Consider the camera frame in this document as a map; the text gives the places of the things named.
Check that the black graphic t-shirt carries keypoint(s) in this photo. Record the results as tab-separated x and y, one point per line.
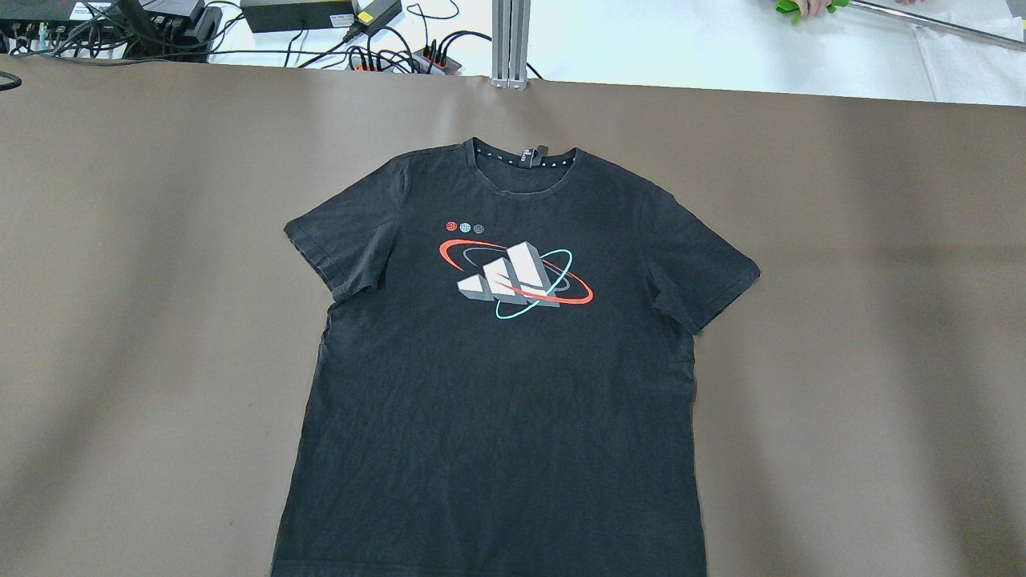
505	381

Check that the black power adapter box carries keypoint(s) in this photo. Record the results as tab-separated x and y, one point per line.
273	16

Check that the black electronics hub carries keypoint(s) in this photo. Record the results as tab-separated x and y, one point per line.
171	30

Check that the white folded cloth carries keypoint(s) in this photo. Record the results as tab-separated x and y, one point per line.
964	71

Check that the aluminium frame post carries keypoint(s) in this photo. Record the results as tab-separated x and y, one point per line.
510	29

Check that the green handled grabber tool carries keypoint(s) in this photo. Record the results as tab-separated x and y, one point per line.
930	23

